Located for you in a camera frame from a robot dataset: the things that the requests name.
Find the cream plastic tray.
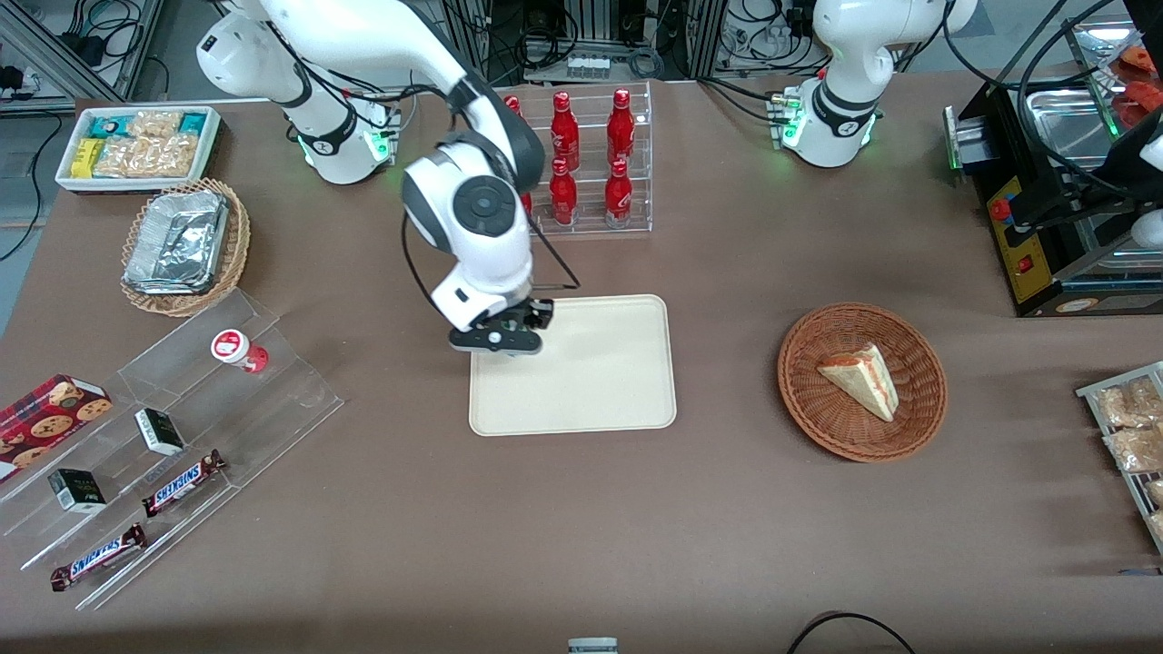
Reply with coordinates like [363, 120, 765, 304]
[468, 293, 679, 438]

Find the tray of packaged snacks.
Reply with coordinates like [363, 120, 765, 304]
[1075, 361, 1163, 557]

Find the stainless steel tray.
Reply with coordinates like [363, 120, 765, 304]
[1024, 84, 1123, 169]

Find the clear acrylic bottle rack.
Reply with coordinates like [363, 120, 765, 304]
[501, 80, 654, 240]

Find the clear acrylic stepped stand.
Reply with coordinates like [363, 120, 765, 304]
[0, 288, 346, 612]

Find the red capped yogurt bottle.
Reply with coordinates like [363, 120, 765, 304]
[210, 329, 271, 375]

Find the light wicker basket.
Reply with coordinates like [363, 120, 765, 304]
[119, 177, 252, 319]

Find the round brown wicker basket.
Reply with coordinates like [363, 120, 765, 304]
[777, 302, 949, 464]

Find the aluminium foil container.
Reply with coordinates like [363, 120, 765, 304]
[122, 189, 230, 297]

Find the white plastic snack bin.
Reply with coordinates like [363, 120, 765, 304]
[55, 104, 224, 195]

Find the Snickers chocolate bar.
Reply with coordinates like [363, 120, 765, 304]
[49, 522, 148, 593]
[141, 449, 228, 520]

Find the small black box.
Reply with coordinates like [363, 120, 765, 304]
[47, 468, 108, 515]
[134, 408, 187, 457]

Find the wrapped triangle sandwich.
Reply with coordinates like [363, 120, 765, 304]
[816, 342, 900, 424]

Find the clear bag of crackers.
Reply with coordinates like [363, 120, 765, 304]
[93, 134, 201, 180]
[126, 110, 185, 140]

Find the yellow snack packet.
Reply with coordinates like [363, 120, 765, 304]
[70, 137, 106, 180]

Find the red plaid cookie box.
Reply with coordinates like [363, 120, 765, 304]
[0, 373, 114, 484]

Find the black sealing machine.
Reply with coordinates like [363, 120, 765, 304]
[943, 80, 1163, 319]

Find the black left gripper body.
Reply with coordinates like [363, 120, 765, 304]
[1010, 168, 1163, 233]

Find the clear bag of pastry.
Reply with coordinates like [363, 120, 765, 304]
[1094, 376, 1163, 431]
[1103, 426, 1163, 475]

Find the red packaged food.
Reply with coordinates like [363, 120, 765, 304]
[1116, 44, 1163, 130]

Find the black cable loop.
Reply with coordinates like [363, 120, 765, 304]
[785, 611, 919, 654]

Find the thick black cable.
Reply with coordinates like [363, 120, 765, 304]
[941, 0, 1148, 205]

